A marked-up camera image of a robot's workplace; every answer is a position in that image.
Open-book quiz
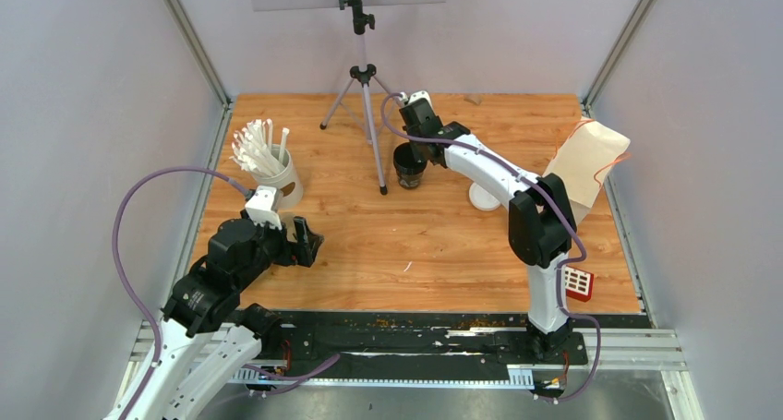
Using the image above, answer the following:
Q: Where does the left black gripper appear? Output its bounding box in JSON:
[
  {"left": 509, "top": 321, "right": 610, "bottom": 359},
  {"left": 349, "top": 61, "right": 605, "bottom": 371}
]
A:
[{"left": 235, "top": 213, "right": 325, "bottom": 288}]

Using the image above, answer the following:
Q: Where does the black paper cup stack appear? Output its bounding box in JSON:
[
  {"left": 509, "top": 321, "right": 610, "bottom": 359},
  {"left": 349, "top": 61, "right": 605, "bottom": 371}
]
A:
[{"left": 392, "top": 143, "right": 427, "bottom": 189}]

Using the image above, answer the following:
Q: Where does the white plastic cup lid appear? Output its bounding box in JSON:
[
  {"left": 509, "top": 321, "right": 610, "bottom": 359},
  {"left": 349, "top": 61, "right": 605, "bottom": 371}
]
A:
[{"left": 468, "top": 183, "right": 501, "bottom": 211}]

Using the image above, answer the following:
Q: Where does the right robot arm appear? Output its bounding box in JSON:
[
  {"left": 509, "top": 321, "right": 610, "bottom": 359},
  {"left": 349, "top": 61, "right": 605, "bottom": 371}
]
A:
[{"left": 400, "top": 98, "right": 576, "bottom": 363}]

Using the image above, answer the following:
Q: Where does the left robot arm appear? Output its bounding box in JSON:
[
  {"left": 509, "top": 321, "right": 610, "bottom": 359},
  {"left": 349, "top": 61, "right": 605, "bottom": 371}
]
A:
[{"left": 107, "top": 215, "right": 325, "bottom": 419}]

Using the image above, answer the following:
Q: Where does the kraft paper takeout bag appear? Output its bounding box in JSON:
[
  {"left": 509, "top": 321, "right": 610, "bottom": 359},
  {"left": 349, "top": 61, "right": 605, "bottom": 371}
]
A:
[{"left": 544, "top": 117, "right": 631, "bottom": 224}]

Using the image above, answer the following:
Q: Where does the white straw holder cup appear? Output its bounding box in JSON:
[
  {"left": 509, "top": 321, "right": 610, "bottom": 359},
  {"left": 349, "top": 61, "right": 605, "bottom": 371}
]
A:
[{"left": 250, "top": 149, "right": 304, "bottom": 210}]

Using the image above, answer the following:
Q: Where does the silver tripod stand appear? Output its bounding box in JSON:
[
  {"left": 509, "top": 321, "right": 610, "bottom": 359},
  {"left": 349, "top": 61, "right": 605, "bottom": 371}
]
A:
[{"left": 319, "top": 0, "right": 391, "bottom": 196}]

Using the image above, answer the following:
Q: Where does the bundle of wrapped straws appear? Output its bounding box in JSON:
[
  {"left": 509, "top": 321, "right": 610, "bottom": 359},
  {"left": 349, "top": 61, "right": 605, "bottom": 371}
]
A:
[{"left": 230, "top": 119, "right": 294, "bottom": 178}]

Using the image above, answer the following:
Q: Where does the red grid block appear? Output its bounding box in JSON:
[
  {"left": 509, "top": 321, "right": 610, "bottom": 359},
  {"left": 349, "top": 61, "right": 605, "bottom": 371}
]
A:
[{"left": 562, "top": 266, "right": 595, "bottom": 302}]

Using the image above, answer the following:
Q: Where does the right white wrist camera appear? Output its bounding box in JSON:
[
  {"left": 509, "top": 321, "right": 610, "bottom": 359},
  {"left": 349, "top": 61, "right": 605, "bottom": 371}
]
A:
[{"left": 406, "top": 90, "right": 432, "bottom": 107}]

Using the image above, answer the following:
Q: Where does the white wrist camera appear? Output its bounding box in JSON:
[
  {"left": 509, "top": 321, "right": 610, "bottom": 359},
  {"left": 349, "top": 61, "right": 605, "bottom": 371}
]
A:
[
  {"left": 406, "top": 90, "right": 432, "bottom": 107},
  {"left": 245, "top": 186, "right": 283, "bottom": 230}
]

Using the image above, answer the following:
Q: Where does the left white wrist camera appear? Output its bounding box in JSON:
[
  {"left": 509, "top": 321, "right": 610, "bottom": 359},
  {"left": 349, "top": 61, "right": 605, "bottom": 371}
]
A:
[{"left": 245, "top": 186, "right": 283, "bottom": 230}]

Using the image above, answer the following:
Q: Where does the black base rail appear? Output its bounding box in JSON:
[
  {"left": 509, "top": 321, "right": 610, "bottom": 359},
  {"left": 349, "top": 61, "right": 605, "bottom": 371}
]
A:
[{"left": 256, "top": 310, "right": 596, "bottom": 381}]

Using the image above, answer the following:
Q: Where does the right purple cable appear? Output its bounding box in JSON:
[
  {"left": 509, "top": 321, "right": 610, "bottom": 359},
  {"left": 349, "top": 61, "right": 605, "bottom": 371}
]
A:
[{"left": 380, "top": 91, "right": 602, "bottom": 404}]

